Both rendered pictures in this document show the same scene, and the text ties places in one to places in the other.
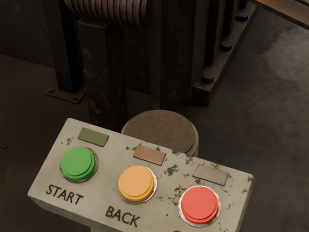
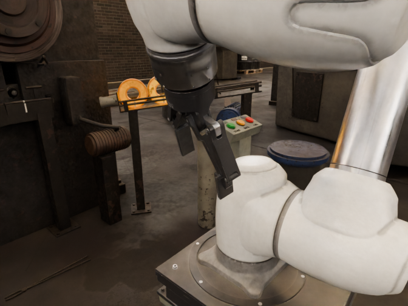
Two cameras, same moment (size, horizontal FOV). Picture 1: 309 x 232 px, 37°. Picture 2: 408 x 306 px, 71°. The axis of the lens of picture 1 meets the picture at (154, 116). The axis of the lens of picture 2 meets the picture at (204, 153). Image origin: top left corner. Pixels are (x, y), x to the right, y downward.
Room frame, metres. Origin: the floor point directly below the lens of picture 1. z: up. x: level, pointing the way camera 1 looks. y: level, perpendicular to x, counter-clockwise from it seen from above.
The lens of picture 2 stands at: (0.08, 1.33, 0.94)
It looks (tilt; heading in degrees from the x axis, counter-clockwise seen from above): 20 degrees down; 288
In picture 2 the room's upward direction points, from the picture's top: straight up
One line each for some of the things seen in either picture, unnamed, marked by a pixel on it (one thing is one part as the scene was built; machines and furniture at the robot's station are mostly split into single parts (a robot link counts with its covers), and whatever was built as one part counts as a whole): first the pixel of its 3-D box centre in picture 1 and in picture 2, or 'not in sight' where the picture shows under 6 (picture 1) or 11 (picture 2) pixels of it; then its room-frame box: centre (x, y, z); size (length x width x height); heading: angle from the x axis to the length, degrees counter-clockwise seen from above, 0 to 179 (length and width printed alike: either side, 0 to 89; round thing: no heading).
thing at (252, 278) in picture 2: not in sight; (251, 247); (0.16, 0.72, 0.46); 0.22 x 0.18 x 0.06; 65
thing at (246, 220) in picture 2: not in sight; (253, 203); (0.15, 0.74, 0.60); 0.18 x 0.16 x 0.22; 158
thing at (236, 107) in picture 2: not in sight; (235, 118); (0.76, -1.88, 0.17); 0.57 x 0.31 x 0.34; 86
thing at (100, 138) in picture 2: (117, 63); (112, 175); (1.02, 0.10, 0.27); 0.22 x 0.13 x 0.53; 66
